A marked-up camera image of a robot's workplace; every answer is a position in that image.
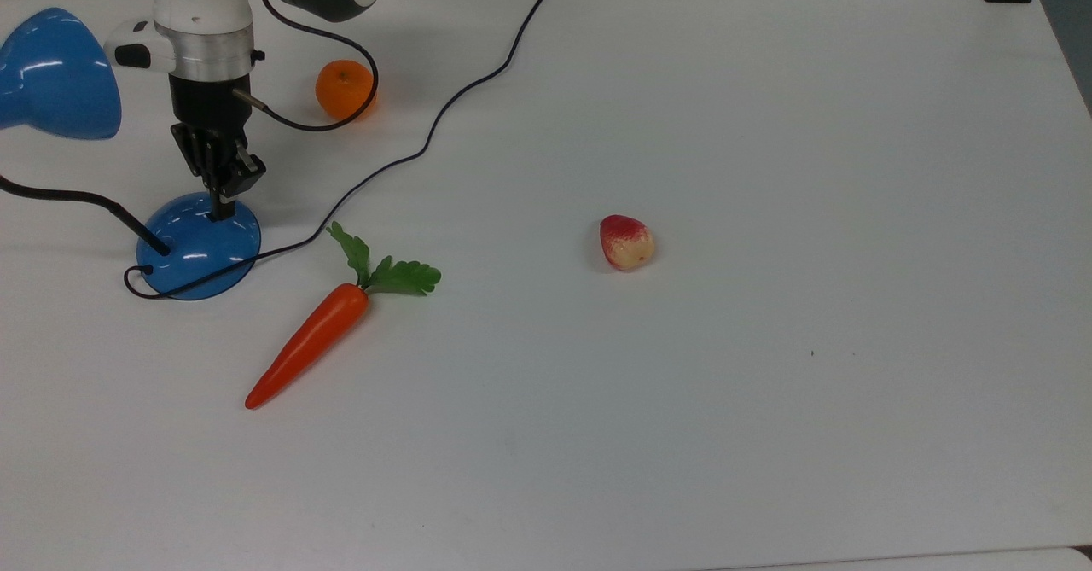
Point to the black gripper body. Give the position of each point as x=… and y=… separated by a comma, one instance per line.
x=205, y=101

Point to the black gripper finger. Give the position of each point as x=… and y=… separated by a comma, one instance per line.
x=200, y=157
x=246, y=171

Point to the blue desk lamp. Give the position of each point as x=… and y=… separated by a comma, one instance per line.
x=200, y=255

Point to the orange toy fruit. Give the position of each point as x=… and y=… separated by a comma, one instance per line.
x=343, y=91

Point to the toy carrot with green leaves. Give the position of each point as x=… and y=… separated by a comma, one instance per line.
x=316, y=340

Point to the red toy strawberry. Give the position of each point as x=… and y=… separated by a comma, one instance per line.
x=627, y=244

